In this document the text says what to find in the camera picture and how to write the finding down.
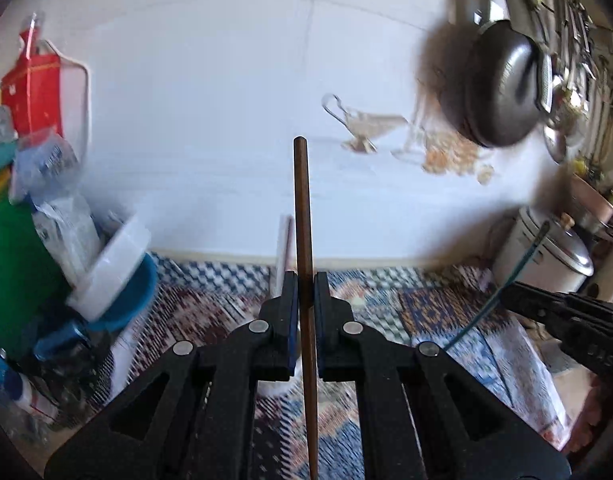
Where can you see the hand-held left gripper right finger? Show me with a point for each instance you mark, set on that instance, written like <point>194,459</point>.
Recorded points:
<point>322,325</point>

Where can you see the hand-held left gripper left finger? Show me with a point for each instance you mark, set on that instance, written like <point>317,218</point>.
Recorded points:
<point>289,325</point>

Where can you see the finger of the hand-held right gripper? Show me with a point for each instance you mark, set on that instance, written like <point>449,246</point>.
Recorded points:
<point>533,295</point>
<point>541,322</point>

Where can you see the white ceramic cup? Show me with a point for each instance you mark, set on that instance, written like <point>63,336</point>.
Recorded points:
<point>281,387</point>

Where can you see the thin blue chopstick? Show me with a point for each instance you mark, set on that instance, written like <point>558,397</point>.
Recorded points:
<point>474,321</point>

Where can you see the white chopstick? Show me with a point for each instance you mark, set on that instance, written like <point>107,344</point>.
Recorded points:
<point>284,250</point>

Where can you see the brown wooden chopstick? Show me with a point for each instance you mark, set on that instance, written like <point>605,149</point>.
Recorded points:
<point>302,210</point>

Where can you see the white rice cooker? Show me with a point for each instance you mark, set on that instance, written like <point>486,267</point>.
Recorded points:
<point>551,255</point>

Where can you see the patterned tablecloth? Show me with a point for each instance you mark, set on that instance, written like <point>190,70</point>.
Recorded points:
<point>421,310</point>

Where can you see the pink bowl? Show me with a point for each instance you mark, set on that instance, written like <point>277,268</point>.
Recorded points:
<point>593,200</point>

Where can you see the metal ladle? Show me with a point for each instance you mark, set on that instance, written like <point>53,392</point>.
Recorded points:
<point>556,140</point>

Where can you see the blue basin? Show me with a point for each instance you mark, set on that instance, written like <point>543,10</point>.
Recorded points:
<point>131,305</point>

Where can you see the white round plastic bowl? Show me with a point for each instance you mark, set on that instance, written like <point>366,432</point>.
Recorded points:
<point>111,270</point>

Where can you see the black frying pan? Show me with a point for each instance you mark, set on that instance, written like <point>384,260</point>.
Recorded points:
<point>501,85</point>

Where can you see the white printed plastic bag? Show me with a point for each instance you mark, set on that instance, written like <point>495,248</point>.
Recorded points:
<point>66,240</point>

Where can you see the green container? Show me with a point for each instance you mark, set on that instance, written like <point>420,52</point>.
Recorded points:
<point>16,270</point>

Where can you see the blue printed plastic bag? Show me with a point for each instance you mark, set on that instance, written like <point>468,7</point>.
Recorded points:
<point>46,160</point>

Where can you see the red box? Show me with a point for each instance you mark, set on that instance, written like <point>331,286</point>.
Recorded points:
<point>34,90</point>

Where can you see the red label bottle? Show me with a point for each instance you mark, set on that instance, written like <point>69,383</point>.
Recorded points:
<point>31,35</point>

